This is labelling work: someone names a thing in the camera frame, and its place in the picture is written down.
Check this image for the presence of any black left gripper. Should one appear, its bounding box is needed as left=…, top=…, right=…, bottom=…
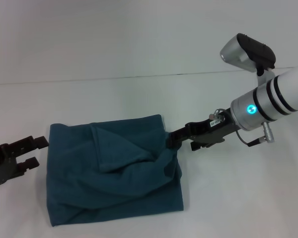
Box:
left=0, top=135, right=50, bottom=186

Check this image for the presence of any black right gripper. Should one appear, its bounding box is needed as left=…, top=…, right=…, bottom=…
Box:
left=167, top=107, right=240, bottom=152

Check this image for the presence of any blue t-shirt with FREE print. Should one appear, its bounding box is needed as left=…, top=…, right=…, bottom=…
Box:
left=45, top=114, right=185, bottom=228

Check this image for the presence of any grey cable with metal plug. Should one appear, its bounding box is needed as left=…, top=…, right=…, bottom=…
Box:
left=208, top=108, right=277, bottom=147

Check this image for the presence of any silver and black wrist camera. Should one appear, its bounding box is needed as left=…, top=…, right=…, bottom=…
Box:
left=220, top=33, right=276, bottom=76

